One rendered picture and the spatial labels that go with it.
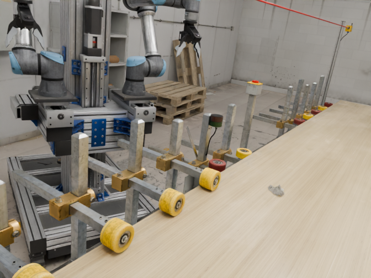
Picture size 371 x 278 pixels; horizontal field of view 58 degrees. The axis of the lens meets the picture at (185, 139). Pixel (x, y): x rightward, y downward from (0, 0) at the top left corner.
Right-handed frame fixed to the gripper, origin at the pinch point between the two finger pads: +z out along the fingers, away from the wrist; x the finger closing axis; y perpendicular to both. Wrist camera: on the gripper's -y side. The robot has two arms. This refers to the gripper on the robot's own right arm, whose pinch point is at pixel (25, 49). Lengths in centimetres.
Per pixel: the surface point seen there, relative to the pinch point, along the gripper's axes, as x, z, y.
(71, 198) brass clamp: -1, 35, -72
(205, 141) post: -72, 34, -42
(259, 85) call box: -119, 11, -23
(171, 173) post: -49, 43, -51
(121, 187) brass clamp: -20, 38, -65
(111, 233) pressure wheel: -7, 35, -93
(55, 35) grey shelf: -65, 12, 253
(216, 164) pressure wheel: -71, 41, -53
